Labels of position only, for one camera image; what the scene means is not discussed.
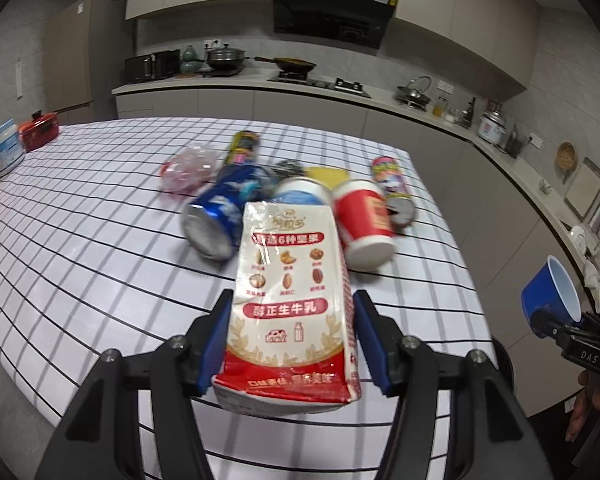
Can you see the black range hood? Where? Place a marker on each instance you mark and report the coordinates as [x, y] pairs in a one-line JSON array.
[[330, 10]]

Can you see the blue white paper cup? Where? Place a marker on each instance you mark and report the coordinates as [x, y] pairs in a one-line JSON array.
[[300, 191]]

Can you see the person's right hand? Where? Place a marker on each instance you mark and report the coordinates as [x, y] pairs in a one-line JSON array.
[[587, 402]]

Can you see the red paper cup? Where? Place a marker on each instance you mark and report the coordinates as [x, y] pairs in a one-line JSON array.
[[362, 215]]

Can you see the black frying pan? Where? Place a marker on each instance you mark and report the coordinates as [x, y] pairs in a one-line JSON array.
[[295, 64]]

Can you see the kitchen counter cabinets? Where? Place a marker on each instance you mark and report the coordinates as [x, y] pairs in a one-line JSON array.
[[305, 110]]

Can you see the plain blue cup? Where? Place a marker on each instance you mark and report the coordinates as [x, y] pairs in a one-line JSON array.
[[545, 295]]

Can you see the white wall outlet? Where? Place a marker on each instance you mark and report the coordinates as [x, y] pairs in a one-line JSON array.
[[213, 42], [445, 87], [535, 140]]

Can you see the beige upper cabinets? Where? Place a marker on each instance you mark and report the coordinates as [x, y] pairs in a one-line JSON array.
[[430, 5]]

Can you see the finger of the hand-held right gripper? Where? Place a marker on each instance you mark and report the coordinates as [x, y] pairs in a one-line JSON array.
[[550, 324]]

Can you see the blue white box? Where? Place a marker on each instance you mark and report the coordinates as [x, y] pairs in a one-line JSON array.
[[5, 150]]

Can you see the white bowl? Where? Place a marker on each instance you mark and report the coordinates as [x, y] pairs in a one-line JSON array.
[[578, 237]]

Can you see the crumpled dark wrapper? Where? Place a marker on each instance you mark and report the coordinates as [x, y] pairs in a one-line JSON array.
[[287, 167]]

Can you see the black gas stove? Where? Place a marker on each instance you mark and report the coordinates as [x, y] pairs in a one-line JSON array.
[[320, 82]]

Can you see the beige refrigerator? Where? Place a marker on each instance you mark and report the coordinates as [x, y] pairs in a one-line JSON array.
[[80, 60]]

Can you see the black microwave oven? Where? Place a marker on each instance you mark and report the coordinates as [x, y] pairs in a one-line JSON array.
[[150, 66]]

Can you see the white rice cooker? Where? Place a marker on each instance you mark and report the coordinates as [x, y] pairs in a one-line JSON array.
[[491, 127]]

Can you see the blue soda can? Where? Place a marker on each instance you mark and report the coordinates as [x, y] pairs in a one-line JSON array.
[[220, 210]]

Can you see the woven round basket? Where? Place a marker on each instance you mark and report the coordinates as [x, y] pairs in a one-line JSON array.
[[566, 156]]

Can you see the pot with glass lid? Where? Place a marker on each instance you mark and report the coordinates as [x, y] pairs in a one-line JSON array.
[[225, 57]]

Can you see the orange liquid bottle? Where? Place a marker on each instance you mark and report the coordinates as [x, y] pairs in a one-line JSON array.
[[439, 107]]

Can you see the small white jar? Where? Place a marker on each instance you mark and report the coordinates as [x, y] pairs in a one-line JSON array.
[[451, 116]]

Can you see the white red milk carton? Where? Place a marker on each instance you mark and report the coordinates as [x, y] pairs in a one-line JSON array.
[[285, 300]]

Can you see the beige cutting board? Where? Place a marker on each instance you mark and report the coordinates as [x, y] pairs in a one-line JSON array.
[[584, 187]]

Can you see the red cooking appliance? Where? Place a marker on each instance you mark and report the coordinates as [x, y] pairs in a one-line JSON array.
[[39, 131]]

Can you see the black utensil holder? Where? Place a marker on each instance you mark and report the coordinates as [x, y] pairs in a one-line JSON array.
[[516, 145]]

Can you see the black yellow drink can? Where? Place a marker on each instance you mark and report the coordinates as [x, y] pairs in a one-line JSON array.
[[242, 147]]

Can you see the pink snack tube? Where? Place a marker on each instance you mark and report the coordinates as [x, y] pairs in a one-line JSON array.
[[390, 177]]

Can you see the steel wok with lid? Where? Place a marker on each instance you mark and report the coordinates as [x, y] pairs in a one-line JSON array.
[[412, 91]]

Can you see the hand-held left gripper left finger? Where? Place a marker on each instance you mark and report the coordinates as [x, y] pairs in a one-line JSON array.
[[215, 350]]

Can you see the dark glass bottle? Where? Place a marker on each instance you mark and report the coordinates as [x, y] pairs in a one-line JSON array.
[[469, 112]]

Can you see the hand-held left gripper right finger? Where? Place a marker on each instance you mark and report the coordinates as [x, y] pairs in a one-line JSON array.
[[372, 350]]

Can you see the yellow sponge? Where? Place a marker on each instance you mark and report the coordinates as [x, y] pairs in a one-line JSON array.
[[330, 175]]

